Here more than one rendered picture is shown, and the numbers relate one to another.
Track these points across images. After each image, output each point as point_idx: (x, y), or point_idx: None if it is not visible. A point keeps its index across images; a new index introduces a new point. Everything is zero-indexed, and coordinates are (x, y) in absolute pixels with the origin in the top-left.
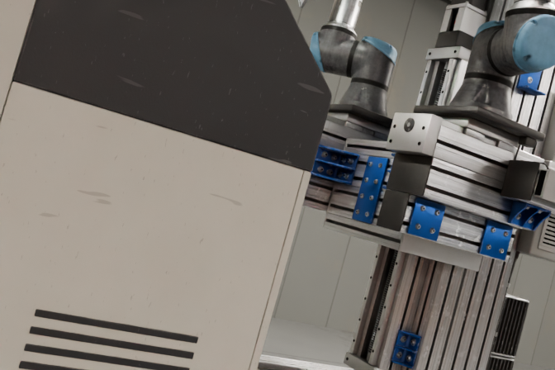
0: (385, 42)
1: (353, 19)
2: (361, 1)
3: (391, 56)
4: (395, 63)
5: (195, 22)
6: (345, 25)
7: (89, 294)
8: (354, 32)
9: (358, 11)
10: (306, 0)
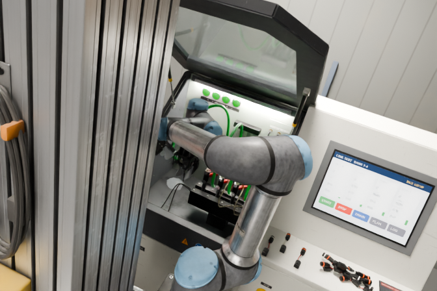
0: (185, 251)
1: (231, 237)
2: (238, 224)
3: (176, 264)
4: (174, 275)
5: None
6: (229, 238)
7: None
8: (222, 247)
9: (235, 233)
10: (180, 177)
